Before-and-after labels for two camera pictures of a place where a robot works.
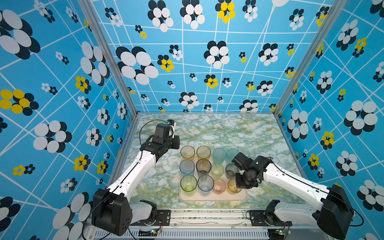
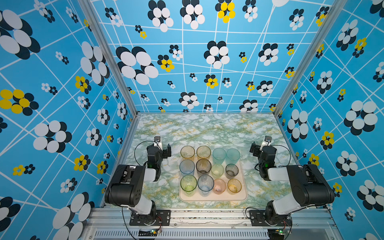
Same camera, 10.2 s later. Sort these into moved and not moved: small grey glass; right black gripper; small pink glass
Moved: right black gripper
Not moved: small grey glass; small pink glass
